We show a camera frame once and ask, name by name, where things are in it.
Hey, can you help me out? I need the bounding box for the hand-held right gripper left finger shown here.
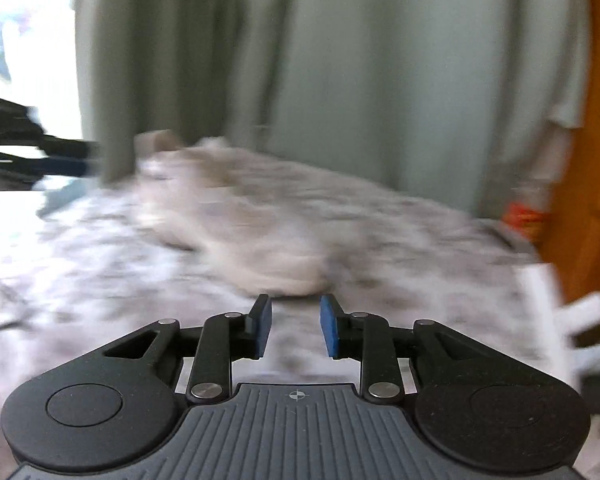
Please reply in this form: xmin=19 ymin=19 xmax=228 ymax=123
xmin=102 ymin=294 xmax=273 ymax=403

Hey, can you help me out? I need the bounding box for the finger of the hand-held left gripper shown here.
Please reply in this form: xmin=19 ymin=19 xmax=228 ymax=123
xmin=0 ymin=156 xmax=98 ymax=179
xmin=36 ymin=131 xmax=102 ymax=162

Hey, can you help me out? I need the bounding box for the floral blanket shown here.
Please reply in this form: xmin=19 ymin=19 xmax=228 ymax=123
xmin=0 ymin=157 xmax=600 ymax=480

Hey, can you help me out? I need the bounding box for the white power strip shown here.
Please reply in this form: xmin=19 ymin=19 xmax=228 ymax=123
xmin=516 ymin=265 xmax=600 ymax=391

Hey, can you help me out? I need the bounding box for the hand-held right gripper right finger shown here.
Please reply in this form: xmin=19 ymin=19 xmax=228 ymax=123
xmin=319 ymin=294 xmax=477 ymax=403

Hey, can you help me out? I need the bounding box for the white sneaker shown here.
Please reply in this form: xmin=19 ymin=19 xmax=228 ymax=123
xmin=132 ymin=130 xmax=332 ymax=297

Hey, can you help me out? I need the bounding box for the wooden headboard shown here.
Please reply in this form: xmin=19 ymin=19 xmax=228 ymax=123
xmin=535 ymin=0 xmax=600 ymax=306

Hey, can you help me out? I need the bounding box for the plastic bottle with red label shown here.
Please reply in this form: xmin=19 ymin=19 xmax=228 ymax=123
xmin=501 ymin=177 xmax=557 ymax=242

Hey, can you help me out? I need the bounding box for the green curtain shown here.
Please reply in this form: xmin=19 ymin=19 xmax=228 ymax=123
xmin=75 ymin=0 xmax=593 ymax=216

